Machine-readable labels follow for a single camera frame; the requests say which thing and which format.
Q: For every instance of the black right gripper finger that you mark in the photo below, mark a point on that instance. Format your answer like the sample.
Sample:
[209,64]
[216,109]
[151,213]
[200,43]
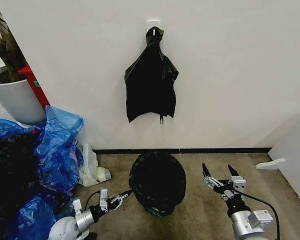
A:
[211,181]
[232,171]

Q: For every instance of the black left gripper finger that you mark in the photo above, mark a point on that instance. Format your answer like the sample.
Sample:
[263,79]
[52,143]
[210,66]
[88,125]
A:
[118,197]
[117,204]

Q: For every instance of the black bin liner bag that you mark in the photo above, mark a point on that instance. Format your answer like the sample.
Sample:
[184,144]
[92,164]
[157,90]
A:
[157,180]

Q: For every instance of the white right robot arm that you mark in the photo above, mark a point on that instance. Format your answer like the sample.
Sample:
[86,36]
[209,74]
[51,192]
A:
[245,225]

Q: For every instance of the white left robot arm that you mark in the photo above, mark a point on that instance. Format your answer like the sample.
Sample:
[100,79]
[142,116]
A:
[67,228]

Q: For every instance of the white plastic bag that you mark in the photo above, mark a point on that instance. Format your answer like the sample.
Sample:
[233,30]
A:
[90,167]

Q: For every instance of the black trash bin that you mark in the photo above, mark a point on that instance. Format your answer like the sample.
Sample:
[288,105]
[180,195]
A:
[161,212]

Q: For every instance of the large blue plastic bag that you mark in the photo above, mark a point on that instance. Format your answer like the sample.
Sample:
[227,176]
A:
[57,150]

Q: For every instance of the black plastic bag pile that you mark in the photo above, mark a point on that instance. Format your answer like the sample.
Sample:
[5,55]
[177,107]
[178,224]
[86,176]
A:
[10,170]

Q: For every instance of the black hanging garbage bags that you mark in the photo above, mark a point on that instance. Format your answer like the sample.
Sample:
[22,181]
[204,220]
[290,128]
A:
[151,95]

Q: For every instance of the black baseboard strip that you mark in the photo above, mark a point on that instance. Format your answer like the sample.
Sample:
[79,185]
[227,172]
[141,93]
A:
[190,150]

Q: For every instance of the white cabinet foot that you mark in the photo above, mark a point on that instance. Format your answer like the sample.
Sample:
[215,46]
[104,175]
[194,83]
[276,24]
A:
[270,163]

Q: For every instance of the white cabinet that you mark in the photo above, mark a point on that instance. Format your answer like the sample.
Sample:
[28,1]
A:
[295,150]

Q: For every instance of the white planter pot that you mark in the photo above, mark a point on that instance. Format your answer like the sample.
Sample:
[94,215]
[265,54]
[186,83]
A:
[17,100]

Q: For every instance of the red box with green label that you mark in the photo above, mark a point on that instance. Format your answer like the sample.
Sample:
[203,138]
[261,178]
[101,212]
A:
[36,85]

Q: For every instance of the potted plant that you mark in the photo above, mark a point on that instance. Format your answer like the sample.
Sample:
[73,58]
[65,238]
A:
[5,42]

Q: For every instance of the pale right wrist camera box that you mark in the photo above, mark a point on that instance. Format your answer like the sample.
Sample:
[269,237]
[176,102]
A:
[238,184]

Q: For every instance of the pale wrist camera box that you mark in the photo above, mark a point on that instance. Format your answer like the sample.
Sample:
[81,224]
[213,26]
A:
[103,196]
[238,184]

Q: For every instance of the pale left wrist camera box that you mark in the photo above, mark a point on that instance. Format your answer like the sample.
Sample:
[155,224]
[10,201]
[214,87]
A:
[103,196]

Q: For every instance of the white wall hook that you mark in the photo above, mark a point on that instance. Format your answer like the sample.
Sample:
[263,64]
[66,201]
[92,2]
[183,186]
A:
[153,23]

